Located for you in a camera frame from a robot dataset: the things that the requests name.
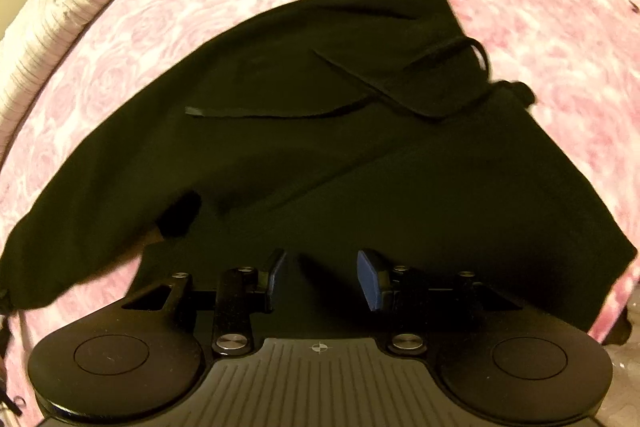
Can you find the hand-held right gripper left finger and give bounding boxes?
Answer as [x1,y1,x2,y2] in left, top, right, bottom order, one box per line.
[120,248,288,356]

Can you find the black pants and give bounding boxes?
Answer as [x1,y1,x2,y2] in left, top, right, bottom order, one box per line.
[0,0,640,333]

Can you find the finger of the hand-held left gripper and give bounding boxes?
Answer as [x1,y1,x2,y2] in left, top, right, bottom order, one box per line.
[157,191,202,239]

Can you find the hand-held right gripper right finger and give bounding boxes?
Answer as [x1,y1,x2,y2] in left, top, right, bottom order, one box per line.
[356,248,526,356]

